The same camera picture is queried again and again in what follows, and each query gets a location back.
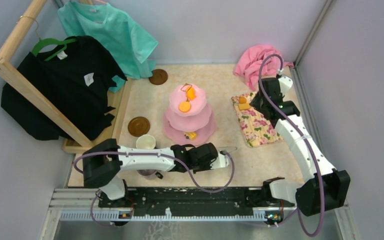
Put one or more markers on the green clothes hanger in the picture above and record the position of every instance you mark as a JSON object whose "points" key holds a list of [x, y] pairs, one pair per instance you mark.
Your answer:
{"points": [[42, 43]]}

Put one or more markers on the pink-tipped metal tongs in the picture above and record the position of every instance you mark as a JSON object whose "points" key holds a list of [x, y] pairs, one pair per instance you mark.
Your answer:
{"points": [[227, 149]]}

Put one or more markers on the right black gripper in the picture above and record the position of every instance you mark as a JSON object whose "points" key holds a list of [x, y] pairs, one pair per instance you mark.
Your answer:
{"points": [[255, 102]]}

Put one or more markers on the yellow cake piece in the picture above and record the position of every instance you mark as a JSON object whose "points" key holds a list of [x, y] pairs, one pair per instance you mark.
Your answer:
{"points": [[190, 135]]}

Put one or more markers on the wooden clothes rack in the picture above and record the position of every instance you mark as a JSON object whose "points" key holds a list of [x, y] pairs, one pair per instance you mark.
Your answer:
{"points": [[78, 143]]}

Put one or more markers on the black t-shirt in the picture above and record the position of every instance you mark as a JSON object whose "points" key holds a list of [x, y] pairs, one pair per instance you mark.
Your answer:
{"points": [[76, 80]]}

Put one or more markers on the orange round cookie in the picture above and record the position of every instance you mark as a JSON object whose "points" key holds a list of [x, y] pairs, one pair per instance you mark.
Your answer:
{"points": [[242, 100], [184, 106]]}

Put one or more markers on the floral serving tray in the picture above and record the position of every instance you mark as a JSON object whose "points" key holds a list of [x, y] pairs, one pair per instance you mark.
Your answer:
{"points": [[257, 131]]}

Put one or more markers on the pink three-tier cake stand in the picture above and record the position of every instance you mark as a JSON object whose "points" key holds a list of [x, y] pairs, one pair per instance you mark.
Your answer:
{"points": [[200, 118]]}

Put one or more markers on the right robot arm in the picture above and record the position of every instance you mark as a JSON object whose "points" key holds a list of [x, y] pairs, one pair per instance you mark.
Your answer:
{"points": [[324, 187]]}

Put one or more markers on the orange pastry piece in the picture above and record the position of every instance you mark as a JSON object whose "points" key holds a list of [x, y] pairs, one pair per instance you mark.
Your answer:
{"points": [[244, 106]]}

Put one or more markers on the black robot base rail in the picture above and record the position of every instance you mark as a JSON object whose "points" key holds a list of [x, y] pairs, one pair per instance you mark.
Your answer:
{"points": [[193, 202]]}

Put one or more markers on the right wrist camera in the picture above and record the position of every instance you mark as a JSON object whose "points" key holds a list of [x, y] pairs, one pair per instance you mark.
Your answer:
{"points": [[285, 84]]}

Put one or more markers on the purple mug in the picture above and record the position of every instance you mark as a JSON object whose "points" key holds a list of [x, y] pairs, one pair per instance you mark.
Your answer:
{"points": [[150, 174]]}

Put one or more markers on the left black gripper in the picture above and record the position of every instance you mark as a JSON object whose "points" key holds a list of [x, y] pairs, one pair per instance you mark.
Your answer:
{"points": [[213, 165]]}

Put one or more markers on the teal t-shirt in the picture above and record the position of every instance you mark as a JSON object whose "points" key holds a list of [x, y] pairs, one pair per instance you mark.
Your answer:
{"points": [[129, 43]]}

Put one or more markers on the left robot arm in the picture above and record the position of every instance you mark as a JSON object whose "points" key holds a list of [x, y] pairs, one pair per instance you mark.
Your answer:
{"points": [[100, 164]]}

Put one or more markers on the pink cloth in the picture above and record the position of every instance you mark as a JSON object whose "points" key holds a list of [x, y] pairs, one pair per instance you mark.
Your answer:
{"points": [[251, 60]]}

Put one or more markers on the brown round coaster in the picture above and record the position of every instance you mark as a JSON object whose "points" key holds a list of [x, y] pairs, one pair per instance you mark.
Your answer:
{"points": [[138, 126], [159, 77]]}

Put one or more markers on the white mug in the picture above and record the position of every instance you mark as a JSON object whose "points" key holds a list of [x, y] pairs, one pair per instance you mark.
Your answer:
{"points": [[146, 142]]}

